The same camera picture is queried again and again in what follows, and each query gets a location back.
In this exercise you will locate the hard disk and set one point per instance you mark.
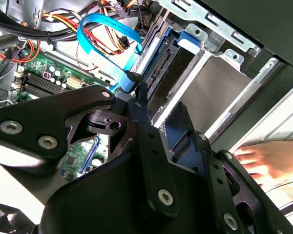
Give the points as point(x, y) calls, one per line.
point(175, 70)

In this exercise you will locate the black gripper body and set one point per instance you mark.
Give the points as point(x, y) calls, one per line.
point(102, 200)

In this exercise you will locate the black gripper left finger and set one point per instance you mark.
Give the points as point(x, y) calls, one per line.
point(39, 117)

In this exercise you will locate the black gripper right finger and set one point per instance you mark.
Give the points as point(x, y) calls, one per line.
point(207, 158)

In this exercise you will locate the person's bare hand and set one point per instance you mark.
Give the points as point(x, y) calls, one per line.
point(278, 161)

